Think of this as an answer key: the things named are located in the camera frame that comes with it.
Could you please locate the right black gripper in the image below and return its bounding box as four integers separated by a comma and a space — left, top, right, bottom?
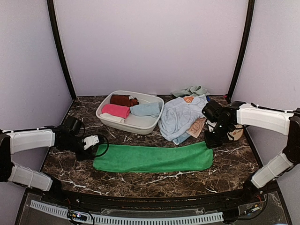
204, 121, 233, 148

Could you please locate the green microfiber towel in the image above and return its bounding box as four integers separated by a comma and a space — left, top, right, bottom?
93, 142, 213, 173

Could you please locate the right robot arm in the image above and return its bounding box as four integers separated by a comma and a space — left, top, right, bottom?
202, 100, 300, 203

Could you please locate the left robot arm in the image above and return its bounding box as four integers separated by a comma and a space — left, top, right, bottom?
0, 117, 102, 204

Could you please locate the white rolled towel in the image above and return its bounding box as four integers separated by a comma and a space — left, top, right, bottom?
99, 113, 125, 123

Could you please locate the light blue crumpled towel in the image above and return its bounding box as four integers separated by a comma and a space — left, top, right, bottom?
158, 95, 208, 145

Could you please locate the orange patterned cloth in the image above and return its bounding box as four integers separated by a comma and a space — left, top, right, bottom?
183, 96, 194, 104

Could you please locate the sage green crumpled towel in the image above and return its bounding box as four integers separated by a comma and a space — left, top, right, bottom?
171, 86, 210, 97

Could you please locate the pink rolled towel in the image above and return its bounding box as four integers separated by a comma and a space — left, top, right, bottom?
102, 104, 130, 119

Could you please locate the white plastic basin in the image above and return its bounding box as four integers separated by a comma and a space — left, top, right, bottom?
96, 90, 165, 135

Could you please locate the small circuit board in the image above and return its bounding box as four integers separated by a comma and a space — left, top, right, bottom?
67, 211, 88, 222

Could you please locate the brown rolled towel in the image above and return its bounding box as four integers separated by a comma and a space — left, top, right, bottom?
110, 94, 139, 107

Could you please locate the light blue rolled towel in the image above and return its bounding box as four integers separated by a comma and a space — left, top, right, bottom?
130, 102, 161, 118

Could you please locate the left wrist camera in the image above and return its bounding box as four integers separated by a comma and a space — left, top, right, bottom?
83, 135, 99, 150

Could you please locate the left camera black cable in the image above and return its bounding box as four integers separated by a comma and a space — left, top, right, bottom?
77, 119, 109, 158

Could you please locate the white slotted cable duct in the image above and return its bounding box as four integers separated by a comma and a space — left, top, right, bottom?
29, 200, 224, 225

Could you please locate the black front rail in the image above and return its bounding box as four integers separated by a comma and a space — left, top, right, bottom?
38, 174, 267, 210

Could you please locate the right black frame post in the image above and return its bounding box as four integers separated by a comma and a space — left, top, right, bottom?
225, 0, 255, 103

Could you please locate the black frame post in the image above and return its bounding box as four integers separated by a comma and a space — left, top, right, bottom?
225, 0, 255, 103
46, 0, 77, 101

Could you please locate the left black frame post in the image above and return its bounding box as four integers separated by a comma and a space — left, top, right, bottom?
46, 0, 77, 101

